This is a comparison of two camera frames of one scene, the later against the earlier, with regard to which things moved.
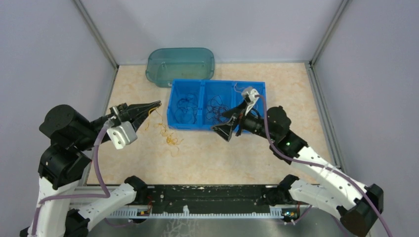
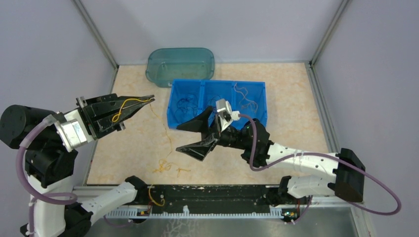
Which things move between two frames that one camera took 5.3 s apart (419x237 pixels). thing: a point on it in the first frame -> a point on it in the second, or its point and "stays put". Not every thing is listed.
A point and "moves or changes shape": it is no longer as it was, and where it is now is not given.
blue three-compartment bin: x=200 y=103 stays put
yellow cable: x=148 y=113 moves or changes shape
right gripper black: x=225 y=130 -> x=200 y=150
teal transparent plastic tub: x=165 y=64 stays put
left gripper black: x=122 y=112 -> x=99 y=111
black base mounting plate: x=206 y=198 stays put
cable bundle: x=170 y=139 -> x=165 y=165
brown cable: x=211 y=101 stays put
